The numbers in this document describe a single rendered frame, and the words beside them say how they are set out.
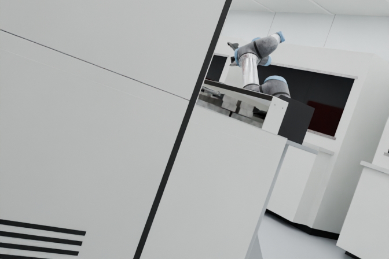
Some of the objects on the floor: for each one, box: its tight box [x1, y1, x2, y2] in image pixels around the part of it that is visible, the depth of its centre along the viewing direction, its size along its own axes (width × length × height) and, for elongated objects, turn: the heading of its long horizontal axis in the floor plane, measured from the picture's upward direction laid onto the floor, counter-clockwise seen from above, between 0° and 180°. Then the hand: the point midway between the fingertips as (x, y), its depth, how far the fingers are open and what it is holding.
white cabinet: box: [141, 106, 287, 259], centre depth 213 cm, size 64×96×82 cm, turn 126°
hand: (227, 54), depth 303 cm, fingers open, 14 cm apart
